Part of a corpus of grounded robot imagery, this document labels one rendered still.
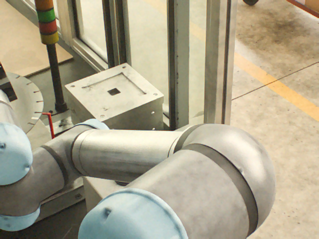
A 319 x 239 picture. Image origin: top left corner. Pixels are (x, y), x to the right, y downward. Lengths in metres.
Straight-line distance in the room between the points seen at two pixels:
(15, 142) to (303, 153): 2.00
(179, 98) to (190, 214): 0.85
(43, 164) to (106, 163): 0.12
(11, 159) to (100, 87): 0.70
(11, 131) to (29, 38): 1.22
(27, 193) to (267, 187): 0.42
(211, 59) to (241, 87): 1.81
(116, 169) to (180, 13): 0.53
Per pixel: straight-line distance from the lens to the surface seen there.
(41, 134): 1.48
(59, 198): 1.45
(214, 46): 1.25
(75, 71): 1.87
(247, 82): 3.11
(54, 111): 1.71
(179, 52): 1.34
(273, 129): 2.83
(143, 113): 1.47
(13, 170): 0.86
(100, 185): 1.26
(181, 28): 1.31
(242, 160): 0.62
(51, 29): 1.56
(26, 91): 1.45
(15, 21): 2.17
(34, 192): 0.94
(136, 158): 0.80
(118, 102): 1.47
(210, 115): 1.37
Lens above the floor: 1.77
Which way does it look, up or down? 38 degrees down
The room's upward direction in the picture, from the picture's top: 2 degrees counter-clockwise
